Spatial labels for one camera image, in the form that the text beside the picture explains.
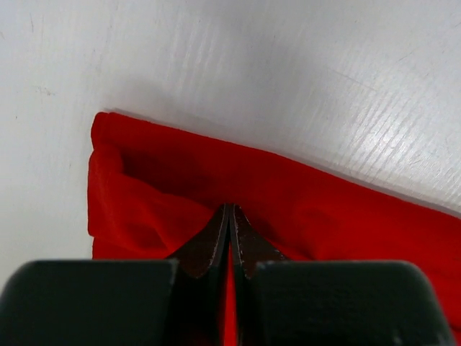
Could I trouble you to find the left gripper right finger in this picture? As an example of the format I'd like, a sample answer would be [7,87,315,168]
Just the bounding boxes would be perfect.
[230,205,455,345]

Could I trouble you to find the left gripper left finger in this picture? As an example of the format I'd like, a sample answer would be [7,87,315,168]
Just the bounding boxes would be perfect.
[1,205,229,345]

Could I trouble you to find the red t shirt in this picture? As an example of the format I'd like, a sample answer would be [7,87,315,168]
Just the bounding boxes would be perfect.
[87,112,460,337]

